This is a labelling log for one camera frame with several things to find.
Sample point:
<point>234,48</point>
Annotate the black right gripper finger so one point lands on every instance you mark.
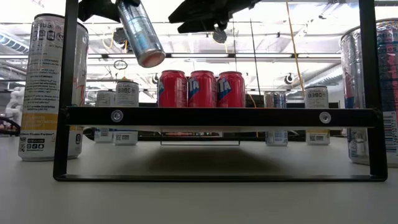
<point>202,26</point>
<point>202,11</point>

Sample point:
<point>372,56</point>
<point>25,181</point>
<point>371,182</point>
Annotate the silver blue Red Bull can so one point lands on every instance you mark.
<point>275,100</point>
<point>354,93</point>
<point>141,34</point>

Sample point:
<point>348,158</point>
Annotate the red orange Fanta can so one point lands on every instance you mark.
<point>230,90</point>
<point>172,90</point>
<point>202,90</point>

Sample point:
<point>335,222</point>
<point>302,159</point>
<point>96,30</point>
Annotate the white Celsius can black lid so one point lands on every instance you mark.
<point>316,97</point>
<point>105,99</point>
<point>40,93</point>
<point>127,93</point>

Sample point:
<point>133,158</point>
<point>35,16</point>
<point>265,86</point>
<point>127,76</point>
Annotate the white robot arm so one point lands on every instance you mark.
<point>15,102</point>

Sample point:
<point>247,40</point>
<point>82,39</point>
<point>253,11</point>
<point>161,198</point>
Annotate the wooden tray board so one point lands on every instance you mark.
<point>217,117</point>

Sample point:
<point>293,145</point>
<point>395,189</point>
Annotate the black computer case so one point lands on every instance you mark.
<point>259,101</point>

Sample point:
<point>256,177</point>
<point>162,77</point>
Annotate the black aluminium table frame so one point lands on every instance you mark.
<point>149,137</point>

